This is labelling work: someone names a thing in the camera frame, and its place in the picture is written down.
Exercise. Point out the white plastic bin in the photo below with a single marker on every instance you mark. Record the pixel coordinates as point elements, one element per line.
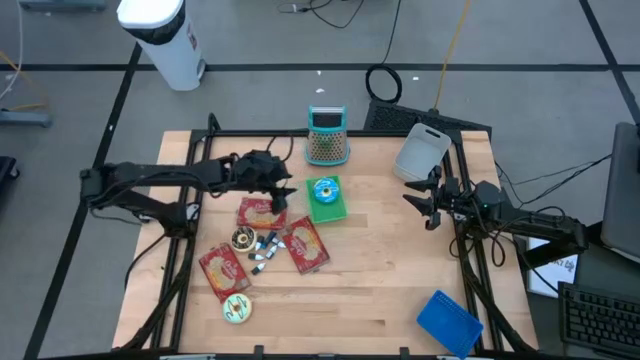
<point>420,152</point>

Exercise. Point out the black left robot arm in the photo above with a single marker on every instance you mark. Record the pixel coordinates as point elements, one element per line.
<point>150,172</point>

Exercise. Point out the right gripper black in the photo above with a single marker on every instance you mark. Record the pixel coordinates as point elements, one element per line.
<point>447,197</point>

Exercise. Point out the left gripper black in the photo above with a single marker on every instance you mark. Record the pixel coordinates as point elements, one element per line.
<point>255,172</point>

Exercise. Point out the green plastic basket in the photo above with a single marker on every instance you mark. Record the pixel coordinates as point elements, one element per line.
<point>330,212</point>

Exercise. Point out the red popcorn bag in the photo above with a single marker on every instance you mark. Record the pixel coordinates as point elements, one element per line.
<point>257,215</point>
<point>224,272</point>
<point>306,246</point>

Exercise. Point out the black computer keyboard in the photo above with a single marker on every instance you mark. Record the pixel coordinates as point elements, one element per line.
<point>600,315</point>

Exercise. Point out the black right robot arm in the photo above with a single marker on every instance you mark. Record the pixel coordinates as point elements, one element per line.
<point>530,222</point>

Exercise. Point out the grey laptop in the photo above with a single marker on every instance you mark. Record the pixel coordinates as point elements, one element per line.
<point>622,200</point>

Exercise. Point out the teal metal cheese grater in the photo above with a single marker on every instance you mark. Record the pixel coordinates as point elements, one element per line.
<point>327,145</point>

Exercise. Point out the grey stand base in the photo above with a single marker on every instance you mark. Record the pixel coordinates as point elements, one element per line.
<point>25,118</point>
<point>60,5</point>

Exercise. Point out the black aluminium table frame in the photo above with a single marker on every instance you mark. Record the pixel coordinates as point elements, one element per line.
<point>240,133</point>

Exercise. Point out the blue plastic basket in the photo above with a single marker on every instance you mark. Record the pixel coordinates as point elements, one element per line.
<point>450,322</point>

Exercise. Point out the white paper sheet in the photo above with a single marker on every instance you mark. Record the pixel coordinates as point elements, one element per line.
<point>555,275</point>

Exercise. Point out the white trash can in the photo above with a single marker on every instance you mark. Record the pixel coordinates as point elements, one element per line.
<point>165,45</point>

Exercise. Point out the white-capped blue-label ink bottle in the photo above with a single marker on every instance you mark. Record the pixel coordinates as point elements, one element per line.
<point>256,256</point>

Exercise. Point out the black floor object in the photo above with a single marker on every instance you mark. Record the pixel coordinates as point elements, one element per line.
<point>6,172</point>

